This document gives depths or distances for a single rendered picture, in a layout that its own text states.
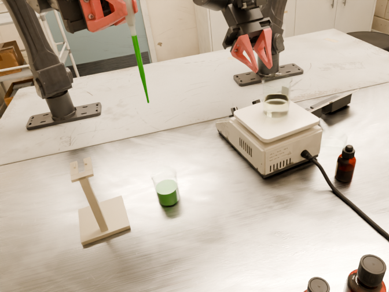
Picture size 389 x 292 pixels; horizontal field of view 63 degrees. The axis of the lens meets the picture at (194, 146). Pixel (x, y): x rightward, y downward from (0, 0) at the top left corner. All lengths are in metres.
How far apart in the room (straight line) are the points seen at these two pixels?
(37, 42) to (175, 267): 0.61
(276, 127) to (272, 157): 0.05
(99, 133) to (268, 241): 0.50
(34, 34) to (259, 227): 0.66
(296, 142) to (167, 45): 3.05
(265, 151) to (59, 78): 0.55
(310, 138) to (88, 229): 0.42
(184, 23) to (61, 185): 2.98
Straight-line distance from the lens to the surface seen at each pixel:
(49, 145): 0.85
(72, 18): 0.49
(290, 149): 0.59
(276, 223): 0.53
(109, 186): 0.65
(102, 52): 3.54
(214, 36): 3.02
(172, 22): 3.51
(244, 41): 0.70
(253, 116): 0.62
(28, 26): 0.86
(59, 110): 0.92
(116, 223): 0.56
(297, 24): 3.30
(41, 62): 0.86
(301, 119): 0.61
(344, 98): 0.82
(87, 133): 0.84
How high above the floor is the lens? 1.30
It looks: 35 degrees down
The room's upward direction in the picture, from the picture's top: 8 degrees counter-clockwise
